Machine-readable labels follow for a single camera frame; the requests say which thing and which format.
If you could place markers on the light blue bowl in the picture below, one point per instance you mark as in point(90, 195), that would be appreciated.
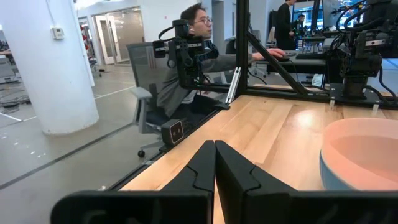
point(329, 179)

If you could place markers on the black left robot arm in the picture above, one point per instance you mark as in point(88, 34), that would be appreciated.
point(354, 87)

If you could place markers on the distant seated person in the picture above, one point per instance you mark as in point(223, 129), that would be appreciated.
point(300, 21)

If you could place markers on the standing person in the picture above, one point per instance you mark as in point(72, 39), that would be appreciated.
point(283, 28)

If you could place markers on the silver frame bracket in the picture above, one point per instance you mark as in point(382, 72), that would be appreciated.
point(233, 84)

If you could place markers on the white round pillar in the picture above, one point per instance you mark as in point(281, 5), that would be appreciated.
point(56, 77)

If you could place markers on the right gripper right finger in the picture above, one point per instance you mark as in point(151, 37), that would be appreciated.
point(236, 180)

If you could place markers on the black table-level camera box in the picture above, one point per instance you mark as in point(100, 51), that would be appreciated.
point(172, 132)

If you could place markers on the black computer mouse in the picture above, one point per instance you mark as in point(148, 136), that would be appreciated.
point(283, 58)

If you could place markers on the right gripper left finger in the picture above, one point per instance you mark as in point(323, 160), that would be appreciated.
point(202, 174)

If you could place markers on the glass double door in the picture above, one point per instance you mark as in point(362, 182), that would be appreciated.
point(124, 34)

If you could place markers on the black computer keyboard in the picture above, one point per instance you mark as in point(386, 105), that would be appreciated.
point(311, 51)

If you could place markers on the white wall thermostat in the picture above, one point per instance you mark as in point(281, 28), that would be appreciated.
point(57, 33)

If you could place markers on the black aluminium table frame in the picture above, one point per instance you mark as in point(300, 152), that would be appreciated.
point(242, 46)

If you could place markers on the translucent pink plastic bowl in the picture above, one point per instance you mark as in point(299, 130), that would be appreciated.
point(367, 155)

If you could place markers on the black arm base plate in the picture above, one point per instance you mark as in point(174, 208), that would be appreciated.
point(339, 93)

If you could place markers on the grey mesh office chair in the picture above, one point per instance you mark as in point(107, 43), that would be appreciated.
point(143, 68)

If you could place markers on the black desk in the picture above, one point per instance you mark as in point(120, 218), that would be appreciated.
point(304, 66)

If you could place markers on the computer monitor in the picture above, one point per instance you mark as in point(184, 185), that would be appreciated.
point(345, 19)

